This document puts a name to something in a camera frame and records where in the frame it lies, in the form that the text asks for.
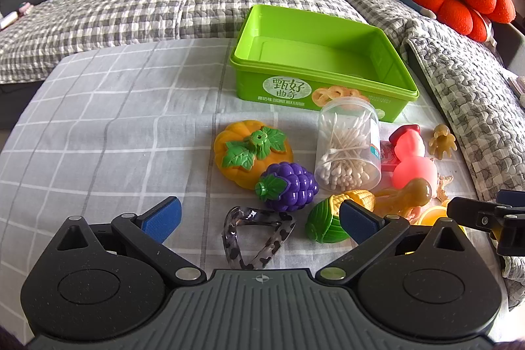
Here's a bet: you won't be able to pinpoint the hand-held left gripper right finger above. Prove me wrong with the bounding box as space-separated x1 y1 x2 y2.
315 199 470 286

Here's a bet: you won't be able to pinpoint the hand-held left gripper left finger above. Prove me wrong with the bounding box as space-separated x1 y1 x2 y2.
55 197 207 287

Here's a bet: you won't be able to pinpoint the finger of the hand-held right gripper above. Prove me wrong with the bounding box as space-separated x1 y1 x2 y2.
446 197 525 256
497 189 525 208

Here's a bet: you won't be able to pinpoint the toy corn cob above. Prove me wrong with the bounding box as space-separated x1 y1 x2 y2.
304 189 377 244

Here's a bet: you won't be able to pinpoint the yellow toy bowl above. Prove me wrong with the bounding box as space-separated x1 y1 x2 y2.
414 200 468 236

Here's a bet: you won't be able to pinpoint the tan rubber octopus toy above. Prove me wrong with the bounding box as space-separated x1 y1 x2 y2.
373 178 432 219
429 124 458 160

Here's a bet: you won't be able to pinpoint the clear cotton swab jar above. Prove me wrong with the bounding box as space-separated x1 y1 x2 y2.
314 97 382 195

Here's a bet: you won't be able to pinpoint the purple toy grapes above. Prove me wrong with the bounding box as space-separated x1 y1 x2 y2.
255 162 320 212

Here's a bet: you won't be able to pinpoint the small pink toy box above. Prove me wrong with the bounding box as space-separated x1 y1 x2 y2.
379 141 400 171

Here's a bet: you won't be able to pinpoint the pink pig toy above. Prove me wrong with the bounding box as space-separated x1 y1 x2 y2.
388 124 439 193

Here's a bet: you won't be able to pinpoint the orange toy pumpkin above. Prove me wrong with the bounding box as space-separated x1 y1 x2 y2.
214 120 295 192

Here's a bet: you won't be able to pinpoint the spotted translucent hair claw clip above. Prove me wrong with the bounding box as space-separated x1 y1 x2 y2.
221 206 297 271

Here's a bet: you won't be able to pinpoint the green plastic box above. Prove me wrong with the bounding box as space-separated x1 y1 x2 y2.
230 4 420 124

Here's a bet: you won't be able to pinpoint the small tan starfish toy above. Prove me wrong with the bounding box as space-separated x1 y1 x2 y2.
437 175 454 201

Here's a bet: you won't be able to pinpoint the grey quilted blanket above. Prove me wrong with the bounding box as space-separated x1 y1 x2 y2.
400 34 525 310

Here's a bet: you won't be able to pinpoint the light grey grid cloth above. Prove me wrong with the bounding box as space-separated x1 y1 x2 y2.
0 36 509 310

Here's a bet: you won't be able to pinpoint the dark side table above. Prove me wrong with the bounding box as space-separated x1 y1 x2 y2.
492 22 525 80

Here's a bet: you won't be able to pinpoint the red flower cushion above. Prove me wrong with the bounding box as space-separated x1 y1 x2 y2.
400 0 516 42

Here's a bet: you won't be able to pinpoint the grey gingham sofa cover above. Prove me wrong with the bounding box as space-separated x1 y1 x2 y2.
0 0 370 84
328 0 505 64

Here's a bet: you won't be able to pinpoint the white tube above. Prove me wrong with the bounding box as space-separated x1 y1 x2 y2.
0 11 19 31

